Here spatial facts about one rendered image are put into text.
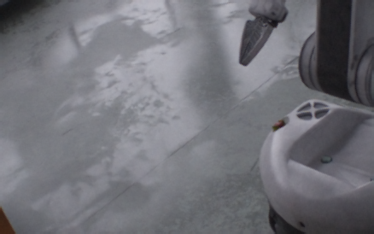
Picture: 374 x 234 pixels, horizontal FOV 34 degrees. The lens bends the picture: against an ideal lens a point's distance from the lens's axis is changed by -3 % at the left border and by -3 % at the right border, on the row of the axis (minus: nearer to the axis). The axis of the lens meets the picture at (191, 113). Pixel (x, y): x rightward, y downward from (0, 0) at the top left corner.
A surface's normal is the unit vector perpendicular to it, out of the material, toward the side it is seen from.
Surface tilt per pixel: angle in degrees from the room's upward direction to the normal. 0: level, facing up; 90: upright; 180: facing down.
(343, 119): 73
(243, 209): 0
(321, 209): 49
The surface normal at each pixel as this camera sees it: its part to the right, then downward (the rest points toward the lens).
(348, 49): -0.80, 0.18
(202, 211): -0.27, -0.83
